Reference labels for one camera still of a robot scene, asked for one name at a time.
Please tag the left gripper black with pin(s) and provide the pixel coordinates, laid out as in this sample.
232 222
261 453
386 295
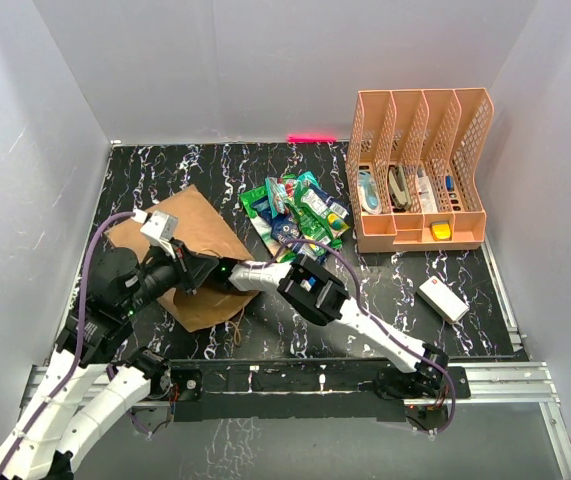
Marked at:
191 268

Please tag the brown paper bag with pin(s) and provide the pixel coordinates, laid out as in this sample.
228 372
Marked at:
203 230

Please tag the green Chuba cassava chips bag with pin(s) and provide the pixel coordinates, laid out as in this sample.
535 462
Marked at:
248 199

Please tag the dark blue snack bag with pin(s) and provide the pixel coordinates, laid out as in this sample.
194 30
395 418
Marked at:
264 211

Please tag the teal red candy bag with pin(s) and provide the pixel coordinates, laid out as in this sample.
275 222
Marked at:
281 191

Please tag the green white snack bag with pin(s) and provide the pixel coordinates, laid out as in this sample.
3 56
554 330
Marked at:
332 215

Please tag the blue white snack bag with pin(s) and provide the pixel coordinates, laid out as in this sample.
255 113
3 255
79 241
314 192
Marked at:
301 225

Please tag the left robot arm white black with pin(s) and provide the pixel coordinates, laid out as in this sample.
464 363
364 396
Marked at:
75 370

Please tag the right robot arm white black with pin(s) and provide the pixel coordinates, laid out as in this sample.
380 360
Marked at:
322 299

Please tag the pink tape strip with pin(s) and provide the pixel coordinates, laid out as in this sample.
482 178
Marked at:
310 137

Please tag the blue white tape dispenser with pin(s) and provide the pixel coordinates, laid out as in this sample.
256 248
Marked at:
368 193

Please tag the grey stapler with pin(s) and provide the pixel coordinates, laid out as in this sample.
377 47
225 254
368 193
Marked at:
398 188

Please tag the white small packet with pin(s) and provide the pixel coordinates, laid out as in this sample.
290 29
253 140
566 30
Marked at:
425 191

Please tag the white flat box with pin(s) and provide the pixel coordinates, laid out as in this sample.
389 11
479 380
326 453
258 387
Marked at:
443 300

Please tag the orange plastic desk organizer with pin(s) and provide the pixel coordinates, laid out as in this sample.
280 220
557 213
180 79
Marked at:
442 131

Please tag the yellow small object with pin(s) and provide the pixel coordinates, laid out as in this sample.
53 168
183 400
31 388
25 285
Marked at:
441 231

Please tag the blue small connector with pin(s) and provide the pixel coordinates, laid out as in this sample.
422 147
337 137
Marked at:
450 184

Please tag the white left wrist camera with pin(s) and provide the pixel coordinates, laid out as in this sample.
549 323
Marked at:
158 228

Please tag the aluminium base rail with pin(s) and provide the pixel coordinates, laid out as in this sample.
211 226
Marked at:
325 418

